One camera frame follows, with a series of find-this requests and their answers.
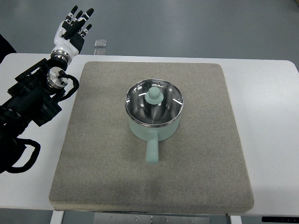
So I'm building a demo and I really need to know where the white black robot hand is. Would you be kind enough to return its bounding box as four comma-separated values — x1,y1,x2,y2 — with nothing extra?
51,5,94,59

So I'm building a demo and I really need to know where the glass lid green knob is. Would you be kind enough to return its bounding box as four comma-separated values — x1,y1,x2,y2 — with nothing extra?
125,79,184,127

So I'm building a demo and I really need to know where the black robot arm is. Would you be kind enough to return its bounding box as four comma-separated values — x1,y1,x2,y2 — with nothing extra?
0,50,79,173

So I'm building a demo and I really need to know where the mint green saucepan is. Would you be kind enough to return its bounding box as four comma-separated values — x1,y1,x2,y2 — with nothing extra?
127,115,181,165

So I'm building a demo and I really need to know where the grey felt mat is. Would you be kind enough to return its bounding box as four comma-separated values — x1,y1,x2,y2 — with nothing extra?
49,62,254,214

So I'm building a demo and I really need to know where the black control panel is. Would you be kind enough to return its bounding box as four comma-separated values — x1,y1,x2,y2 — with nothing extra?
262,217,299,224

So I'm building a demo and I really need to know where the metal table bracket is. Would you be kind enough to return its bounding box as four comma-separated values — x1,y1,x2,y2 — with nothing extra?
93,213,210,224

